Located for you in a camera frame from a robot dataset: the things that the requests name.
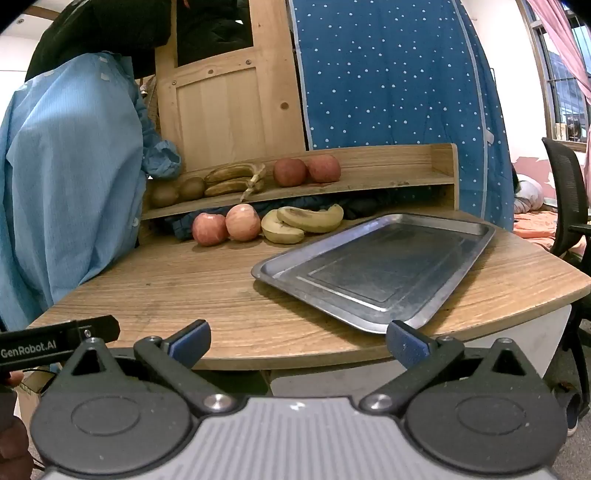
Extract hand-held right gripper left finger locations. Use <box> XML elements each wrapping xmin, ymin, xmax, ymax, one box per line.
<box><xmin>58</xmin><ymin>318</ymin><xmax>238</xmax><ymax>414</ymax></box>

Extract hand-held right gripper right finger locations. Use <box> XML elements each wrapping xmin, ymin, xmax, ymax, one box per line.
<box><xmin>359</xmin><ymin>319</ymin><xmax>541</xmax><ymax>414</ymax></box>

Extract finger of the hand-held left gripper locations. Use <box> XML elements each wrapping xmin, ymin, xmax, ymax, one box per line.
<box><xmin>69</xmin><ymin>315</ymin><xmax>121</xmax><ymax>347</ymax></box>

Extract metal tray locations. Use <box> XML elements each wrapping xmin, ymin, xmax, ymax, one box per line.
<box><xmin>252</xmin><ymin>213</ymin><xmax>496</xmax><ymax>334</ymax></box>

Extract pale yellow banana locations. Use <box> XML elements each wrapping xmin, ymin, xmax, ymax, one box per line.
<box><xmin>261</xmin><ymin>210</ymin><xmax>305</xmax><ymax>244</ymax></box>

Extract brown spotted yellow banana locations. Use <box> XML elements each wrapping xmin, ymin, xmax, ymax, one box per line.
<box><xmin>277</xmin><ymin>204</ymin><xmax>345</xmax><ymax>233</ymax></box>

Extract person's left hand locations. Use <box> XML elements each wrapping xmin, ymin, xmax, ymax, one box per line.
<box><xmin>0</xmin><ymin>370</ymin><xmax>32</xmax><ymax>464</ymax></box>

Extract cardboard box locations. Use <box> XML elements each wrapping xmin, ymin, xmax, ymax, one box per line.
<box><xmin>16</xmin><ymin>369</ymin><xmax>56</xmax><ymax>430</ymax></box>

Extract dark blue cloth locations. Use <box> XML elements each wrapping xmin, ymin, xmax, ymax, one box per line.
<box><xmin>164</xmin><ymin>191</ymin><xmax>416</xmax><ymax>241</ymax></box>

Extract light blue shirt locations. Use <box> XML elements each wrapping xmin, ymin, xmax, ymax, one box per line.
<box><xmin>0</xmin><ymin>52</ymin><xmax>183</xmax><ymax>330</ymax></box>

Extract brown kiwi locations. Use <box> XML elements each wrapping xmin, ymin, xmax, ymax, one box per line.
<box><xmin>179</xmin><ymin>176</ymin><xmax>206</xmax><ymax>201</ymax></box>
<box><xmin>151</xmin><ymin>182</ymin><xmax>180</xmax><ymax>208</ymax></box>

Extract wooden desk shelf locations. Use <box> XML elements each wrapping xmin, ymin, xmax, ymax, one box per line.
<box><xmin>139</xmin><ymin>143</ymin><xmax>459</xmax><ymax>245</ymax></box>

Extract orange blanket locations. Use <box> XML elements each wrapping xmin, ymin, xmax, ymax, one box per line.
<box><xmin>513</xmin><ymin>210</ymin><xmax>561</xmax><ymax>252</ymax></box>

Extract brown banana bunch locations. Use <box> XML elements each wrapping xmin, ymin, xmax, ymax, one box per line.
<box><xmin>204</xmin><ymin>162</ymin><xmax>267</xmax><ymax>202</ymax></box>

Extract dark red apple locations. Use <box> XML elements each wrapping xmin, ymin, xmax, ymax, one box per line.
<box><xmin>273</xmin><ymin>158</ymin><xmax>308</xmax><ymax>188</ymax></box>
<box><xmin>307</xmin><ymin>155</ymin><xmax>342</xmax><ymax>184</ymax></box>

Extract white bedding bundle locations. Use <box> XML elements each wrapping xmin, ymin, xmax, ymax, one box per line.
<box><xmin>512</xmin><ymin>174</ymin><xmax>546</xmax><ymax>213</ymax></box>

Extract black office chair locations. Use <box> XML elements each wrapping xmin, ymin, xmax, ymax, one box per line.
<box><xmin>541</xmin><ymin>137</ymin><xmax>591</xmax><ymax>407</ymax></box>

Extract blue dotted fabric wardrobe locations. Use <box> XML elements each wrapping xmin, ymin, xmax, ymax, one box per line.
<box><xmin>288</xmin><ymin>0</ymin><xmax>515</xmax><ymax>232</ymax></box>

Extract window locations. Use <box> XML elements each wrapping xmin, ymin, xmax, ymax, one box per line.
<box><xmin>522</xmin><ymin>0</ymin><xmax>591</xmax><ymax>144</ymax></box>

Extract black jacket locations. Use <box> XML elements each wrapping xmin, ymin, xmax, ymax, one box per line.
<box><xmin>25</xmin><ymin>0</ymin><xmax>171</xmax><ymax>86</ymax></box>

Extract dark hanging clothes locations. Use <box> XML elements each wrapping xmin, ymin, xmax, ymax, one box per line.
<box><xmin>178</xmin><ymin>0</ymin><xmax>252</xmax><ymax>65</ymax></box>

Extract pink curtain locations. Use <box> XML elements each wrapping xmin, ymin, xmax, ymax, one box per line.
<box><xmin>526</xmin><ymin>0</ymin><xmax>591</xmax><ymax>100</ymax></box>

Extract wooden panel frame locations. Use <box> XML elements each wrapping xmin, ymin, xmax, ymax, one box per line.
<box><xmin>154</xmin><ymin>0</ymin><xmax>305</xmax><ymax>174</ymax></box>

